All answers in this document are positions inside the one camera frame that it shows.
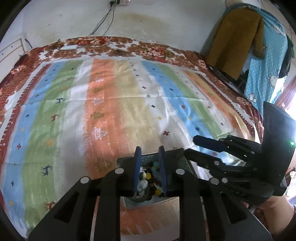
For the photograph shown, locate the light blue bead bracelet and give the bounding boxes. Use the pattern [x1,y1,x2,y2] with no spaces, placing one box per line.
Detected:
[150,161,162,173]

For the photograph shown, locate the yellow and black bead bracelet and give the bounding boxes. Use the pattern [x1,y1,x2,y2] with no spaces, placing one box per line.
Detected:
[144,162,165,197]

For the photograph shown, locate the white pastel charm bracelet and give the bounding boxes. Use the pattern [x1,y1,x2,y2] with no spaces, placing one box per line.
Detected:
[136,169,149,198]

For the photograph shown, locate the green jade bangle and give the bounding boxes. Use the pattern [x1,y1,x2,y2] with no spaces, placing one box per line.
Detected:
[127,189,149,202]

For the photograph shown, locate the person's right hand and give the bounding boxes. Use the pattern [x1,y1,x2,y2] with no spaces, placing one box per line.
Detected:
[242,194,296,237]

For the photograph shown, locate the blue dotted cartoon cloth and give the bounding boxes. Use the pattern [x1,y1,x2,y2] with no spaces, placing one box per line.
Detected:
[225,4,288,114]

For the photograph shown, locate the silver metal tin box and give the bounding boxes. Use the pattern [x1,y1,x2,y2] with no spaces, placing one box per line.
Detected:
[123,146,199,209]

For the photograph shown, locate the mustard yellow hanging garment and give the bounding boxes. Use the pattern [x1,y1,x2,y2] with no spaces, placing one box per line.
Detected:
[206,8,265,80]

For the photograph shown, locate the white wooden headboard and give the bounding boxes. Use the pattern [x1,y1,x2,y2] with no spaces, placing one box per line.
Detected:
[1,37,28,71]

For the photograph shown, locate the black power cable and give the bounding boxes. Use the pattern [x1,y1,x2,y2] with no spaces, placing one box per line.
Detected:
[55,0,121,50]

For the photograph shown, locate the white wall power strip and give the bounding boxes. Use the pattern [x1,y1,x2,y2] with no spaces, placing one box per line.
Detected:
[109,0,130,6]

